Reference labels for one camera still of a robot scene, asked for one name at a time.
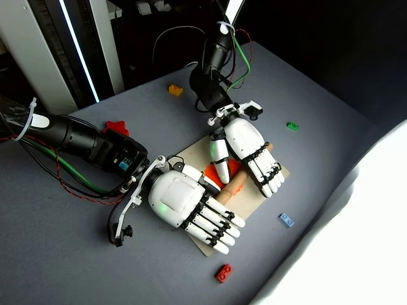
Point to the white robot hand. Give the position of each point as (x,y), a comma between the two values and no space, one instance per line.
(245,139)
(178,197)

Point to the wooden rolling pin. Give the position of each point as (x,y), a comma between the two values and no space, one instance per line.
(230,189)

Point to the orange play dough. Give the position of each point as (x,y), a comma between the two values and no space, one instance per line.
(236,166)

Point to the green toy brick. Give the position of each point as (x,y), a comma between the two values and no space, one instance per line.
(293,126)

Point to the light wooden board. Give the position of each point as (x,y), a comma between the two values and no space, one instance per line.
(251,200)

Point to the yellow toy brick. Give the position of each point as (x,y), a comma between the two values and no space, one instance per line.
(175,90)

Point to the red toy brick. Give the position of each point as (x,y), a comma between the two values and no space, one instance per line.
(224,273)

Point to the blue toy brick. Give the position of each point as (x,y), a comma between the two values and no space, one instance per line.
(286,220)

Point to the red star toy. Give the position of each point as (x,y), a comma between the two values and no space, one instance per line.
(116,127)

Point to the grey table cloth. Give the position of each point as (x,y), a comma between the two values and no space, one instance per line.
(95,270)

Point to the white zip tie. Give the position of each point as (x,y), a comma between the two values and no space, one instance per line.
(224,29)
(28,119)

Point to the white backdrop sheet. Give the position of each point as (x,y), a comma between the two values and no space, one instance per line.
(349,238)

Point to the narrow white metal column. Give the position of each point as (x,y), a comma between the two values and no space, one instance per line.
(108,47)

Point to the white light strip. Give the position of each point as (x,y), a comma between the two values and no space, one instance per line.
(79,51)

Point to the wide white metal column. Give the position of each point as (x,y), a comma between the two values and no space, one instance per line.
(31,47)

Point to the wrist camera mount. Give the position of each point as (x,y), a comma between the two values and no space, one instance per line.
(251,106)
(127,209)

